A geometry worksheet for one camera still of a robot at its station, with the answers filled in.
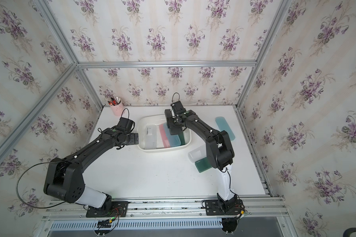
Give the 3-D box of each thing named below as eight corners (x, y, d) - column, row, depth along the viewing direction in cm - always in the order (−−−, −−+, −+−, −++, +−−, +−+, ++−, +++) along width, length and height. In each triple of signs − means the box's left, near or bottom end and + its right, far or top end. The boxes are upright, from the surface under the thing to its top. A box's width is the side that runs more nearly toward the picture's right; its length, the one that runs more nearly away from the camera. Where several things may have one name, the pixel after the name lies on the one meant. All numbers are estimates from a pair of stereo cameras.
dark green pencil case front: (199, 173, 87) (199, 171, 85) (193, 163, 91) (194, 161, 89) (211, 167, 90) (212, 166, 88) (205, 158, 94) (206, 156, 92)
